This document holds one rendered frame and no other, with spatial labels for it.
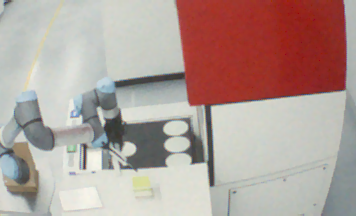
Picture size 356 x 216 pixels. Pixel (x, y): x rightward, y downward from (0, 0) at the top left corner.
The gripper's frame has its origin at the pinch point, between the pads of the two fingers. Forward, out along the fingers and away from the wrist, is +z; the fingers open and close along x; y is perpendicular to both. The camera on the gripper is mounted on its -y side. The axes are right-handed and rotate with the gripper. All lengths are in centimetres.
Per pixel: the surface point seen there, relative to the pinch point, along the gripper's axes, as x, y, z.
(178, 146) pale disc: -19.7, 16.9, 1.3
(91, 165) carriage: 10.1, -9.1, 3.3
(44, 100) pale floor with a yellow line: 181, 115, 91
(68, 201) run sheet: 0.2, -43.9, -5.6
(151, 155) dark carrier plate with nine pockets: -12.4, 7.7, 1.3
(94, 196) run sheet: -8.8, -33.5, -5.6
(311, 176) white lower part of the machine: -85, 32, 19
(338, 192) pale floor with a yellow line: -105, 93, 91
